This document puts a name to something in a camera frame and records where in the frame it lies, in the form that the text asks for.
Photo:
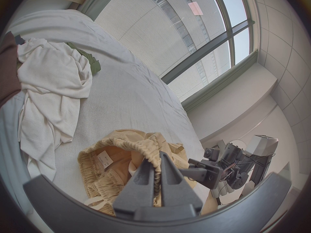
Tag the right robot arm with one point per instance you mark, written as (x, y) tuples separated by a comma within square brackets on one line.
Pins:
[(260, 152)]

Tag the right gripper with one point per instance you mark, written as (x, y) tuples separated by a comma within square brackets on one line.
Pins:
[(211, 176)]

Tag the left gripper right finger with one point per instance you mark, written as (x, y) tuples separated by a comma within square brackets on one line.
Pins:
[(177, 190)]

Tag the beige shorts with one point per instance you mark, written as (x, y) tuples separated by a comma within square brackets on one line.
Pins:
[(109, 186)]

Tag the green garment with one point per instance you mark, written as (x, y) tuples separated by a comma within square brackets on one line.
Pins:
[(93, 62)]

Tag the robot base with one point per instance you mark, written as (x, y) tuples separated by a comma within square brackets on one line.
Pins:
[(250, 186)]

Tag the brown garment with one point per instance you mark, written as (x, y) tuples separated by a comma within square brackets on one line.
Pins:
[(8, 64)]

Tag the bed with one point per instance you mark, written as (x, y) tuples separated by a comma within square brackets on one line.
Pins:
[(133, 93)]

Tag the white garment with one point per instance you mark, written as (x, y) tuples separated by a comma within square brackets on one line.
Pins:
[(48, 81)]

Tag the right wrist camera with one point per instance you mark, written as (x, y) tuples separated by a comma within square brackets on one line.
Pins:
[(211, 153)]

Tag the window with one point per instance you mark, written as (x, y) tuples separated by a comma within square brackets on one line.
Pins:
[(170, 28)]

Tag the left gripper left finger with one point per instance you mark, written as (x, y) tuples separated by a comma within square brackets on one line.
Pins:
[(136, 190)]

